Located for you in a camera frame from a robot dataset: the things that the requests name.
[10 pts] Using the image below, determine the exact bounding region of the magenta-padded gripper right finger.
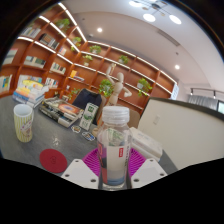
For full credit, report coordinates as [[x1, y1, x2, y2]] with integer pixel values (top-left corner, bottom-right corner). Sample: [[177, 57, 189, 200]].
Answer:
[[127, 147, 168, 190]]

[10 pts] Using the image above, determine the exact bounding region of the dark blue office chair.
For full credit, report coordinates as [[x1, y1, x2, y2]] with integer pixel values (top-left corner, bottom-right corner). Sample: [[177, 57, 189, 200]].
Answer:
[[72, 88, 103, 125]]

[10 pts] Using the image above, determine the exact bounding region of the black curtain rail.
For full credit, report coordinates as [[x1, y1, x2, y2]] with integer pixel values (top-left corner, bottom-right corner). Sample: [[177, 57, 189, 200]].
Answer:
[[189, 87, 224, 98]]

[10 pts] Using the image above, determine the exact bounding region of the stack of colourful books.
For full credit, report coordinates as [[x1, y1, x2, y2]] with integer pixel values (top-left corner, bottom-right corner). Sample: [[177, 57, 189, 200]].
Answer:
[[12, 83, 50, 109]]

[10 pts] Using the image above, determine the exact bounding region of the orange wooden shelf unit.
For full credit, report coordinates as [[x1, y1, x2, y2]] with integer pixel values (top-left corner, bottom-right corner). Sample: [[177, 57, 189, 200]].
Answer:
[[0, 2, 179, 116]]

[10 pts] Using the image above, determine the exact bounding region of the grey curtain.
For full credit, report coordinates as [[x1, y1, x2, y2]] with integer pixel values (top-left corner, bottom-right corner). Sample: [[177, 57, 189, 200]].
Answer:
[[188, 94, 219, 111]]

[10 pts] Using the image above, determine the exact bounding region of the white wall socket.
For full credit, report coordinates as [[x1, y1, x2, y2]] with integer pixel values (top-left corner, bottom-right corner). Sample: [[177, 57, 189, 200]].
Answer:
[[152, 114, 161, 126]]

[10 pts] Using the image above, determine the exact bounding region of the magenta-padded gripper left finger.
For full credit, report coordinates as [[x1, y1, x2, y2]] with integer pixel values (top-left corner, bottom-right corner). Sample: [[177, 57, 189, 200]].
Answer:
[[60, 148, 101, 190]]

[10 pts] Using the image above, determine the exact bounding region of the small round printed badge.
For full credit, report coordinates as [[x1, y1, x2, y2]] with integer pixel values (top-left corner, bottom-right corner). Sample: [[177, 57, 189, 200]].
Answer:
[[81, 131, 96, 141], [70, 125, 82, 134]]

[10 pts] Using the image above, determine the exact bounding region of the tan chair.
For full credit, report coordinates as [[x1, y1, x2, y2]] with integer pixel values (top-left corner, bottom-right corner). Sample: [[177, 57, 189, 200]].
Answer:
[[128, 108, 141, 129]]

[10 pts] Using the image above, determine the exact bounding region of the clear water bottle white cap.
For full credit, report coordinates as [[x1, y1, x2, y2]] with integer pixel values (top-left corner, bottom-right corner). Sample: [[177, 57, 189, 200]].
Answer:
[[96, 105, 133, 191]]

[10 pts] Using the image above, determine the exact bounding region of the yellow striped white cup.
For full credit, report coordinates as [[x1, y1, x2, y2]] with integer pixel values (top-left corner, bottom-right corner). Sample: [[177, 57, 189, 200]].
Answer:
[[13, 103, 35, 144]]

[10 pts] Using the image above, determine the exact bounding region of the green and white carton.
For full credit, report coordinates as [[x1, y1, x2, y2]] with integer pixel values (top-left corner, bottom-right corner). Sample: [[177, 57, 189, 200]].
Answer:
[[78, 102, 100, 131]]

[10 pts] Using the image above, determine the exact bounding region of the ceiling lamp with round lights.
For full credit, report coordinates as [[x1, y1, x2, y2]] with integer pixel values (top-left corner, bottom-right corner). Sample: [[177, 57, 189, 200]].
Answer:
[[128, 0, 183, 25]]

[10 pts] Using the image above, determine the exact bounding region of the stack of dark books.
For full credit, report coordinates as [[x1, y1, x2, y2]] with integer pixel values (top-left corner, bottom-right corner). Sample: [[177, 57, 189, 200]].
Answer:
[[38, 97, 84, 128]]

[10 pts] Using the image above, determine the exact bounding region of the white partition with dark top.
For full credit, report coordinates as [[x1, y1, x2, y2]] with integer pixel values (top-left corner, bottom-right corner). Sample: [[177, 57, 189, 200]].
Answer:
[[137, 97, 224, 171]]

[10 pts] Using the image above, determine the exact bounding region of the ceiling air vent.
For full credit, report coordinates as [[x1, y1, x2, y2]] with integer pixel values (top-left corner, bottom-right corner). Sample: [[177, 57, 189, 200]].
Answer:
[[156, 28, 181, 47]]

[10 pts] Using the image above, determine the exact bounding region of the wooden artist mannequin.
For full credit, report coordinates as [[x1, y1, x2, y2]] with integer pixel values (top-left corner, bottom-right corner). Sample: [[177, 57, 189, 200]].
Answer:
[[94, 63, 134, 134]]

